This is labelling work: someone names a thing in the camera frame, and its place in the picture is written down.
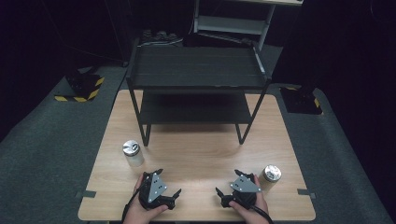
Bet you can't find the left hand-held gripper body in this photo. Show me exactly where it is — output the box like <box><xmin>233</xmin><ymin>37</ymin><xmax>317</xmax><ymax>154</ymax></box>
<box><xmin>138</xmin><ymin>171</ymin><xmax>172</xmax><ymax>211</ymax></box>

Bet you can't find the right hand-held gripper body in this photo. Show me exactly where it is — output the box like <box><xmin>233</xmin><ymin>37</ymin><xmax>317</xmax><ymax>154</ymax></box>
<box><xmin>221</xmin><ymin>174</ymin><xmax>262</xmax><ymax>209</ymax></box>

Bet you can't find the glass jar of brown powder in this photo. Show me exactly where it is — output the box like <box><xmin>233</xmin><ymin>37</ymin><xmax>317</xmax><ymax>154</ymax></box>
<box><xmin>259</xmin><ymin>164</ymin><xmax>283</xmax><ymax>192</ymax></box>

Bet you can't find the glass jar of white powder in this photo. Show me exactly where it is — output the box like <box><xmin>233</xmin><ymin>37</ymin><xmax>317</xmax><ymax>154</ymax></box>
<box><xmin>121</xmin><ymin>139</ymin><xmax>146</xmax><ymax>168</ymax></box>

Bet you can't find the black two-tier shelf rack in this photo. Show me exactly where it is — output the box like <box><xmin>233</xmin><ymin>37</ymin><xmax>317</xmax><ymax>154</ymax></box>
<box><xmin>125</xmin><ymin>38</ymin><xmax>273</xmax><ymax>147</ymax></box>

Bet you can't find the person's right hand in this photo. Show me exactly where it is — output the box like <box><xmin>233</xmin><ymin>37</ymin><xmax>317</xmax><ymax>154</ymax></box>
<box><xmin>229</xmin><ymin>174</ymin><xmax>273</xmax><ymax>224</ymax></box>

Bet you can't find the person's left hand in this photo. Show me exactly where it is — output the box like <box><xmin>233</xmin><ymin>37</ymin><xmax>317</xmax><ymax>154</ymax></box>
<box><xmin>122</xmin><ymin>173</ymin><xmax>169</xmax><ymax>224</ymax></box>

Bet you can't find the grey tape strip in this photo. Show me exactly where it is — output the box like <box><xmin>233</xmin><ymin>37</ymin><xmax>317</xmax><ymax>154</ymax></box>
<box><xmin>75</xmin><ymin>189</ymin><xmax>97</xmax><ymax>200</ymax></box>
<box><xmin>296</xmin><ymin>188</ymin><xmax>318</xmax><ymax>200</ymax></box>

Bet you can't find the black yellow striped stand base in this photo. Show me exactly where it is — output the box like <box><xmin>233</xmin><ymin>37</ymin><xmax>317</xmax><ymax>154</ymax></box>
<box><xmin>53</xmin><ymin>69</ymin><xmax>106</xmax><ymax>104</ymax></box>

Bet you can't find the white metal stand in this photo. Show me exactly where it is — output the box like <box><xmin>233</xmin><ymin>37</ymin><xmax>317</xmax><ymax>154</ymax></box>
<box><xmin>191</xmin><ymin>0</ymin><xmax>304</xmax><ymax>52</ymax></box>

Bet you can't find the left hand-held gripper cable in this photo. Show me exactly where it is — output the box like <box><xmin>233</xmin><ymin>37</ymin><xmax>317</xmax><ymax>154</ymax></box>
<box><xmin>121</xmin><ymin>186</ymin><xmax>142</xmax><ymax>224</ymax></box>

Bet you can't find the hand-held gripper cable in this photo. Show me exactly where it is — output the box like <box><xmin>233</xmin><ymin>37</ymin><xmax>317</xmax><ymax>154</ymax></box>
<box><xmin>121</xmin><ymin>186</ymin><xmax>142</xmax><ymax>224</ymax></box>
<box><xmin>248</xmin><ymin>204</ymin><xmax>276</xmax><ymax>224</ymax></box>

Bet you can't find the right hand-held gripper cable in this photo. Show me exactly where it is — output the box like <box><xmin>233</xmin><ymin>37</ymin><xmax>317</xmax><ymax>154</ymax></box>
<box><xmin>248</xmin><ymin>204</ymin><xmax>276</xmax><ymax>224</ymax></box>

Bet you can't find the power strip with cables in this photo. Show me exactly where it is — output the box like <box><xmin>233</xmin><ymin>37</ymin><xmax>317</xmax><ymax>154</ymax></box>
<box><xmin>140</xmin><ymin>29</ymin><xmax>185</xmax><ymax>48</ymax></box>

